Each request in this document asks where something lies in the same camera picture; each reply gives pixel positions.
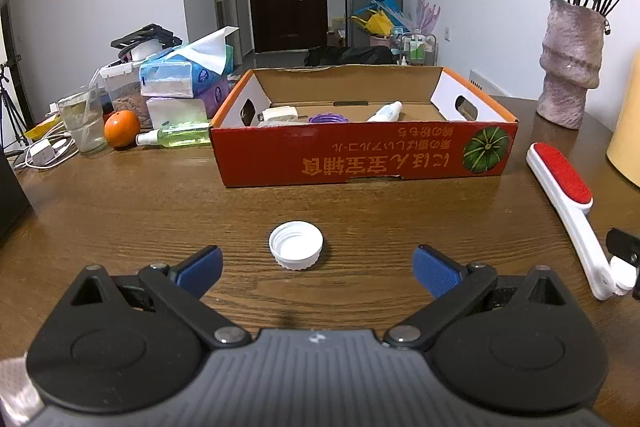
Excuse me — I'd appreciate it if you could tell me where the pink textured vase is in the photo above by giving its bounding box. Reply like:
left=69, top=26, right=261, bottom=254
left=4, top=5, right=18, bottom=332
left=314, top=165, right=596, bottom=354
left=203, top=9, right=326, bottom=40
left=536, top=0, right=612, bottom=130

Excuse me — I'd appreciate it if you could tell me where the blue tissue pack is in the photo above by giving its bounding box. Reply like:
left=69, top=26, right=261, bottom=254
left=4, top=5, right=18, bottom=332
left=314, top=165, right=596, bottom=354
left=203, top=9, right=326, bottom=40
left=139, top=26, right=240, bottom=99

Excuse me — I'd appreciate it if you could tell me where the white charger with cable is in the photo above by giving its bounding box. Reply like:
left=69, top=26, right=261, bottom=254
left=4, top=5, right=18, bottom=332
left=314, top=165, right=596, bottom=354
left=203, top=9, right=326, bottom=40
left=12, top=132, right=79, bottom=170

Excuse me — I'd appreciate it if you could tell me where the orange cardboard box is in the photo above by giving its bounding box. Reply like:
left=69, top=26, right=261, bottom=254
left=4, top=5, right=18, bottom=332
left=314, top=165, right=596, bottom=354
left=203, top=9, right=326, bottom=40
left=209, top=64, right=520, bottom=189

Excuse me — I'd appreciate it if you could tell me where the black folding stand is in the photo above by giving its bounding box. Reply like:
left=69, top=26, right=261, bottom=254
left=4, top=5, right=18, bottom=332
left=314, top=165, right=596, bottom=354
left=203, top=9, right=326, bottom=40
left=110, top=24, right=184, bottom=53

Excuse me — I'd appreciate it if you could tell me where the white tissue pack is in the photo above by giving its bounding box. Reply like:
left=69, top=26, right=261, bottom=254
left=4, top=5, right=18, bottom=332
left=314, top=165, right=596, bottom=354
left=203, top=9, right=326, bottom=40
left=146, top=97, right=209, bottom=128

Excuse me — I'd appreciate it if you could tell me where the clear food container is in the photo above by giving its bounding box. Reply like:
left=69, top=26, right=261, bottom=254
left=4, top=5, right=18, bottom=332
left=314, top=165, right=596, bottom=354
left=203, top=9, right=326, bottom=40
left=99, top=59, right=151, bottom=128

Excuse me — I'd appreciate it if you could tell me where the white bottle cap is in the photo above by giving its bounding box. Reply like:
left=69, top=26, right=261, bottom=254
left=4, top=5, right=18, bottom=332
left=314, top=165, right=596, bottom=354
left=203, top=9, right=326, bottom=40
left=268, top=220, right=325, bottom=271

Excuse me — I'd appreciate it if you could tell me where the purple tissue pack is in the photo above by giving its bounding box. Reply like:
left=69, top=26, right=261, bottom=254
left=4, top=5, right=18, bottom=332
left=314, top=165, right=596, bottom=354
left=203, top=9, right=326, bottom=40
left=192, top=74, right=239, bottom=118

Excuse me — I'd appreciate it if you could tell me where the red white lint brush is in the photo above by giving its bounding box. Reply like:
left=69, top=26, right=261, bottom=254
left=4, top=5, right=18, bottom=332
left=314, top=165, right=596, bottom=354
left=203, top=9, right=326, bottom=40
left=526, top=142, right=639, bottom=302

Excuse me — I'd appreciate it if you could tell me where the blue bag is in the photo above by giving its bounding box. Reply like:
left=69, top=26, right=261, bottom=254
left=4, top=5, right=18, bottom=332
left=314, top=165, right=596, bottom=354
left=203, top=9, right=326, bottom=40
left=360, top=0, right=404, bottom=26

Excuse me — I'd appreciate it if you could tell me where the purple feathery decoration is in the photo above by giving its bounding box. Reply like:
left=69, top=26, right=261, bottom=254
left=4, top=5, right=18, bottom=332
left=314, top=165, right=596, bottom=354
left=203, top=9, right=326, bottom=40
left=414, top=0, right=444, bottom=36

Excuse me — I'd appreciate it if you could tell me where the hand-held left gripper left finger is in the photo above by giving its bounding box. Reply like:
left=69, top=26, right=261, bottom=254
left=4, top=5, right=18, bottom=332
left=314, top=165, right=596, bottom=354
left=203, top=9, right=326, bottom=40
left=57, top=245, right=252, bottom=350

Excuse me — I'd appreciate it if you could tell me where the yellow packet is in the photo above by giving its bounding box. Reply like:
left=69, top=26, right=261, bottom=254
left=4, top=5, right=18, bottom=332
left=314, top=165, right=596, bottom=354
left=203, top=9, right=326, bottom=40
left=25, top=114, right=64, bottom=140

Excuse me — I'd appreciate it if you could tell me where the yellow thermos jug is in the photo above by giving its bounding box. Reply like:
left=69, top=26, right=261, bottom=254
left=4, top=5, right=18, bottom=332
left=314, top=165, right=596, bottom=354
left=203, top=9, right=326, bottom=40
left=606, top=51, right=640, bottom=188

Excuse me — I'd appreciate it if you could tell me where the metal trolley cart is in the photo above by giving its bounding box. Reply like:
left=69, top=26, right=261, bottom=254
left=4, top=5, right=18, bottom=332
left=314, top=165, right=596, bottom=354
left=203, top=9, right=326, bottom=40
left=389, top=27, right=440, bottom=67

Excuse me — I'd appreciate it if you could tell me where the orange fruit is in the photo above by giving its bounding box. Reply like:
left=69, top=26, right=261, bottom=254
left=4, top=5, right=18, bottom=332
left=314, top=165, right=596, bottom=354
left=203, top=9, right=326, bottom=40
left=104, top=110, right=141, bottom=150

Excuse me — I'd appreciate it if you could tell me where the glass of water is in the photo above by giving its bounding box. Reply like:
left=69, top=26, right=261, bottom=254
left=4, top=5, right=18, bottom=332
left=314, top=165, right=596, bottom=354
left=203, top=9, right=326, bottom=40
left=57, top=91, right=109, bottom=156

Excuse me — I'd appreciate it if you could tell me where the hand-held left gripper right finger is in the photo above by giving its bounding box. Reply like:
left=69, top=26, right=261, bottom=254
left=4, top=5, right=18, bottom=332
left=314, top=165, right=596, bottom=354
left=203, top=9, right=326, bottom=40
left=382, top=244, right=581, bottom=350

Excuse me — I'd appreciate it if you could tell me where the black paper bag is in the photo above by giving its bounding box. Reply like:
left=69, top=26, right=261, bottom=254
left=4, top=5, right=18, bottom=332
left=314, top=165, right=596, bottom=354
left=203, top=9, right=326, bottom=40
left=0, top=148, right=33, bottom=249

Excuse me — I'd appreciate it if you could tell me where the black tripod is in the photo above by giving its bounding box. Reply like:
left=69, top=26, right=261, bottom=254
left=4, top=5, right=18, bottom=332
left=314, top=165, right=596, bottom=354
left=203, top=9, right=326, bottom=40
left=0, top=61, right=31, bottom=154

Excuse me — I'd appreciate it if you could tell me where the green spray bottle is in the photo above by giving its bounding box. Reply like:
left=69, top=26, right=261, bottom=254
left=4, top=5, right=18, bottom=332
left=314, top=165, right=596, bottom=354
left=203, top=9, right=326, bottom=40
left=135, top=122, right=214, bottom=149

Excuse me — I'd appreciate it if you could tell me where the white power adapter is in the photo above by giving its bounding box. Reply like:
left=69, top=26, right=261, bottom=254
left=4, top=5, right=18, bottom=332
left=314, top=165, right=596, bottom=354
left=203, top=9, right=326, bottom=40
left=257, top=106, right=301, bottom=128

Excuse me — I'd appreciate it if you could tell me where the small white bottle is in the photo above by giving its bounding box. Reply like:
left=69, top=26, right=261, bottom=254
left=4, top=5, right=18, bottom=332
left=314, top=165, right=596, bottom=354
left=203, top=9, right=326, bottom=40
left=366, top=101, right=404, bottom=124

